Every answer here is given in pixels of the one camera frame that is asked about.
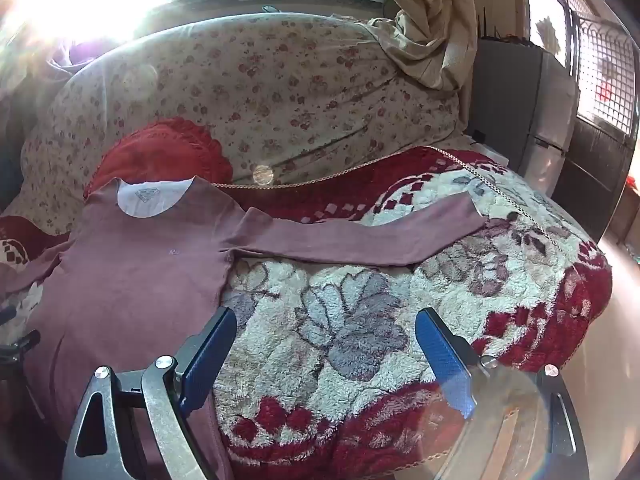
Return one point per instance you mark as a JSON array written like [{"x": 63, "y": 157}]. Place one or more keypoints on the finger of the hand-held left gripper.
[{"x": 20, "y": 347}]

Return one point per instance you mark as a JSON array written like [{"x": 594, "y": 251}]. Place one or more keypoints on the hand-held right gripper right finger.
[{"x": 446, "y": 356}]

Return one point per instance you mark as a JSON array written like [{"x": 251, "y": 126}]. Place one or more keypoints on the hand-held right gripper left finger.
[{"x": 209, "y": 356}]

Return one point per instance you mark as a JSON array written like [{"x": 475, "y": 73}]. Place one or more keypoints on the mauve long-sleeve shirt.
[{"x": 135, "y": 285}]

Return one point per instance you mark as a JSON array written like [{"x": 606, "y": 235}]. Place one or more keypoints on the red white floral plush blanket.
[{"x": 350, "y": 320}]

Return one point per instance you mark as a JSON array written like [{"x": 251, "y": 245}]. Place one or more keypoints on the red ruffled pillow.
[{"x": 165, "y": 150}]

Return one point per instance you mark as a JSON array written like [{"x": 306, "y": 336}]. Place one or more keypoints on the grey cabinet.
[{"x": 505, "y": 95}]

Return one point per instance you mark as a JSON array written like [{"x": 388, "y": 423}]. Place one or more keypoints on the beige curtain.
[{"x": 440, "y": 20}]

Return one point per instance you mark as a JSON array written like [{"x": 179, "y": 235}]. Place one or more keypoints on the white metal window grille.
[{"x": 600, "y": 55}]

